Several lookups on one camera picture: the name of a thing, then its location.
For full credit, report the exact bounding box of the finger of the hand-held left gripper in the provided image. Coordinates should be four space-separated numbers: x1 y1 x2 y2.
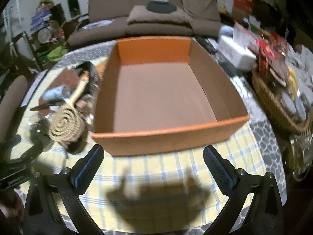
6 134 49 169

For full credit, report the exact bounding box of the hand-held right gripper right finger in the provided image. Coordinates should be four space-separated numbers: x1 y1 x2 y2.
203 145 290 235

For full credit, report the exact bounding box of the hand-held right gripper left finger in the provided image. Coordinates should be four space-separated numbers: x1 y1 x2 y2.
23 144 105 235

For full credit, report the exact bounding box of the black hairbrush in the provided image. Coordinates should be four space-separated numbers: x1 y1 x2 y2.
29 116 56 153

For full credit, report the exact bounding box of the black hair claw clip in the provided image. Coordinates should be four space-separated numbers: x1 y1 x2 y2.
64 127 88 155

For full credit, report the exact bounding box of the thick brown stick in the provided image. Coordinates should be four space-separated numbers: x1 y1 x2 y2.
30 104 53 112

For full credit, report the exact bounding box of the woven spiral paddle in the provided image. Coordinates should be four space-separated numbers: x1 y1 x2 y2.
49 70 86 144

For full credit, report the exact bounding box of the orange cardboard box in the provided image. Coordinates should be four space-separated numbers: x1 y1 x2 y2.
91 36 250 157

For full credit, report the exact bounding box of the person's left hand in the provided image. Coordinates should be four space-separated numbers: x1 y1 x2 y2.
0 192 25 226

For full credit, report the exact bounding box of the brown chair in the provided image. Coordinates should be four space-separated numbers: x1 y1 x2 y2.
0 75 28 144

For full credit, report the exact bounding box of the checkered yellow tablecloth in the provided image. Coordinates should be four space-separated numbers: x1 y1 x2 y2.
21 38 288 235

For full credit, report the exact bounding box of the yellow plaid cloth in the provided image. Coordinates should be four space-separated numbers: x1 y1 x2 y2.
21 73 272 232

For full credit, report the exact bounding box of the wicker basket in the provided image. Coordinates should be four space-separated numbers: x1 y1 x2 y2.
252 66 311 134

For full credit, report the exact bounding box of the glass jar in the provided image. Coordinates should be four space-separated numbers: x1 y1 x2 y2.
285 133 313 182

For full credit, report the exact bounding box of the brown sheet in plastic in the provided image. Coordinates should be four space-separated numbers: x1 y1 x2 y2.
39 67 85 108

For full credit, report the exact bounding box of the metal rack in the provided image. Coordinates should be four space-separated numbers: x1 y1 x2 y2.
23 29 46 72

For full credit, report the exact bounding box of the green bag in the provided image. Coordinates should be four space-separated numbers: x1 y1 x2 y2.
46 45 70 61

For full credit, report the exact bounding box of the white tissue box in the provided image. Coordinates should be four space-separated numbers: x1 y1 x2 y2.
218 34 256 69

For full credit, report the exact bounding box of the black remote control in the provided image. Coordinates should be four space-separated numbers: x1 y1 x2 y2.
201 37 218 53

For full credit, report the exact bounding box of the red packets pile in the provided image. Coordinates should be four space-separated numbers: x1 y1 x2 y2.
254 32 290 79

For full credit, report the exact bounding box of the white crumpled paper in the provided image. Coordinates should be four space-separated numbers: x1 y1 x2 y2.
285 44 313 96

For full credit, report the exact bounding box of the lilac round container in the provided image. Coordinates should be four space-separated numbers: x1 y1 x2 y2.
219 26 235 38

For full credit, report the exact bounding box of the brown sofa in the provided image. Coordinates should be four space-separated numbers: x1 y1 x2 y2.
67 0 228 46

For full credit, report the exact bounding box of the magazine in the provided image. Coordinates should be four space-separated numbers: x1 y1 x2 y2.
84 21 113 28

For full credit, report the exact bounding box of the black box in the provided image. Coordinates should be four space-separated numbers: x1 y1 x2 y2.
67 0 80 19

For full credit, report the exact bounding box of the brown cushion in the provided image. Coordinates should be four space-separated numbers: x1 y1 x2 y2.
127 5 193 26

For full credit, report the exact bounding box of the red cardboard box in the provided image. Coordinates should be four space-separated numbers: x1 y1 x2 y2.
232 0 255 11

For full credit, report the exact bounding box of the black round pad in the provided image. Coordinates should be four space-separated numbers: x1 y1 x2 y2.
146 0 176 13

